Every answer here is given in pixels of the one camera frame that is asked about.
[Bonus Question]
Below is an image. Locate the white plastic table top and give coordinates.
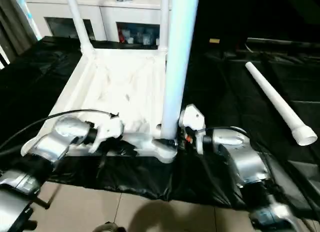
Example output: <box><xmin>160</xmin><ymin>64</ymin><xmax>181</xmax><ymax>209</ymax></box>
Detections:
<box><xmin>19</xmin><ymin>48</ymin><xmax>181</xmax><ymax>164</ymax></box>

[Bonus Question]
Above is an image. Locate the white plastic table leg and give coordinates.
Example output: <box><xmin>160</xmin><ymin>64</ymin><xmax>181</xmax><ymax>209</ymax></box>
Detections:
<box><xmin>65</xmin><ymin>0</ymin><xmax>96</xmax><ymax>58</ymax></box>
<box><xmin>244</xmin><ymin>61</ymin><xmax>318</xmax><ymax>146</ymax></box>
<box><xmin>159</xmin><ymin>0</ymin><xmax>173</xmax><ymax>56</ymax></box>
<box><xmin>159</xmin><ymin>0</ymin><xmax>201</xmax><ymax>142</ymax></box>

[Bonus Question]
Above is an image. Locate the black glossy mat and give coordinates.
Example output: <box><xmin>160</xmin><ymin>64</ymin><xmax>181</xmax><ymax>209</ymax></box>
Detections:
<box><xmin>0</xmin><ymin>36</ymin><xmax>320</xmax><ymax>210</ymax></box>

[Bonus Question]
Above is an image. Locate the dark robot torso part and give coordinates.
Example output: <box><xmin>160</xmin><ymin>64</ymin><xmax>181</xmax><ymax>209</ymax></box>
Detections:
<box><xmin>96</xmin><ymin>221</ymin><xmax>128</xmax><ymax>232</ymax></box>

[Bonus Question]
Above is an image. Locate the white cabinet with glass doors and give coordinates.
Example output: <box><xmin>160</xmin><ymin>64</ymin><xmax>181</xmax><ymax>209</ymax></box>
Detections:
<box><xmin>26</xmin><ymin>0</ymin><xmax>173</xmax><ymax>46</ymax></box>

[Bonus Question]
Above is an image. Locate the grey curtain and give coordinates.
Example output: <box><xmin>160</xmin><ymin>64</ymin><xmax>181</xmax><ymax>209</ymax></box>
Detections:
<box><xmin>0</xmin><ymin>0</ymin><xmax>37</xmax><ymax>65</ymax></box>

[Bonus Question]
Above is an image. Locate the light blue plastic wrap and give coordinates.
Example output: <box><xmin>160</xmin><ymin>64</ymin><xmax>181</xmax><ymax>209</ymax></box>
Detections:
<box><xmin>18</xmin><ymin>0</ymin><xmax>43</xmax><ymax>41</ymax></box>

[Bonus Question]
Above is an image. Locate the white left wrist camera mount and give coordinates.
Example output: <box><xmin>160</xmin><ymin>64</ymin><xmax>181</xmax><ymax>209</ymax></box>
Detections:
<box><xmin>88</xmin><ymin>115</ymin><xmax>125</xmax><ymax>154</ymax></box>

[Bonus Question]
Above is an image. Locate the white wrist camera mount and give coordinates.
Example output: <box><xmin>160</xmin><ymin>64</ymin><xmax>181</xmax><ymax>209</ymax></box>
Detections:
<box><xmin>88</xmin><ymin>115</ymin><xmax>125</xmax><ymax>154</ymax></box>
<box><xmin>178</xmin><ymin>104</ymin><xmax>207</xmax><ymax>154</ymax></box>

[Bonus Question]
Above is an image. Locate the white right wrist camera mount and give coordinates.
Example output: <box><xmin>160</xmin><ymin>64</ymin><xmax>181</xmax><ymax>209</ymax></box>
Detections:
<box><xmin>178</xmin><ymin>104</ymin><xmax>207</xmax><ymax>154</ymax></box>

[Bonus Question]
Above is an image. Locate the black folding table frame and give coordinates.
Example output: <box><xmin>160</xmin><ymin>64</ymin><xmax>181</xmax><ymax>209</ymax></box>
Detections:
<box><xmin>32</xmin><ymin>184</ymin><xmax>61</xmax><ymax>210</ymax></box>

